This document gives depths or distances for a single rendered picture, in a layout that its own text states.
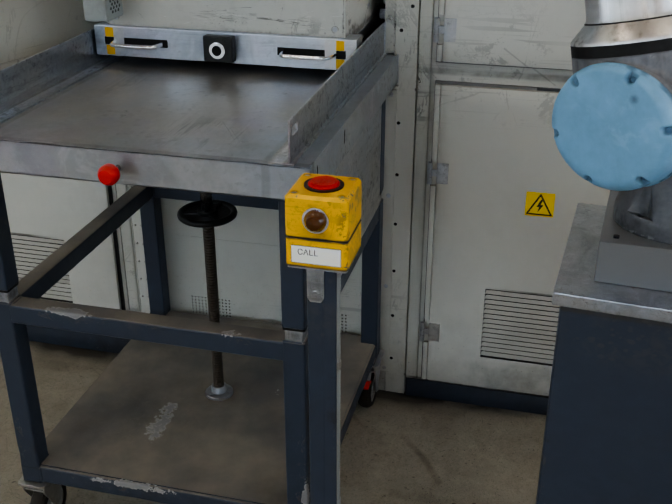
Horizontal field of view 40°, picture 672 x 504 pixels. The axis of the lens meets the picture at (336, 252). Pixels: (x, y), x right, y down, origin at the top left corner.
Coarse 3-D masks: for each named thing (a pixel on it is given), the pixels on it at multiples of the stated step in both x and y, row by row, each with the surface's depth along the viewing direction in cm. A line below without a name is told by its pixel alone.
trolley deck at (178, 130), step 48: (96, 96) 167; (144, 96) 167; (192, 96) 167; (240, 96) 167; (288, 96) 167; (384, 96) 183; (0, 144) 146; (48, 144) 144; (96, 144) 144; (144, 144) 144; (192, 144) 144; (240, 144) 144; (336, 144) 148; (240, 192) 139
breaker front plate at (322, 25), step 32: (128, 0) 182; (160, 0) 180; (192, 0) 178; (224, 0) 177; (256, 0) 175; (288, 0) 174; (320, 0) 172; (256, 32) 178; (288, 32) 176; (320, 32) 175
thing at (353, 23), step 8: (344, 0) 171; (352, 0) 176; (360, 0) 183; (368, 0) 190; (376, 0) 197; (344, 8) 172; (352, 8) 177; (360, 8) 183; (368, 8) 191; (376, 8) 198; (344, 16) 172; (352, 16) 178; (360, 16) 184; (368, 16) 191; (344, 24) 173; (352, 24) 178; (360, 24) 185; (344, 32) 174; (352, 32) 179
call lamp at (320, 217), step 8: (312, 208) 111; (304, 216) 111; (312, 216) 110; (320, 216) 110; (304, 224) 112; (312, 224) 110; (320, 224) 110; (328, 224) 111; (312, 232) 112; (320, 232) 112
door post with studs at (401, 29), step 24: (408, 0) 188; (408, 24) 190; (408, 48) 192; (408, 72) 195; (408, 96) 197; (408, 120) 199; (408, 144) 201; (408, 168) 204; (408, 192) 206; (408, 216) 209; (408, 240) 211
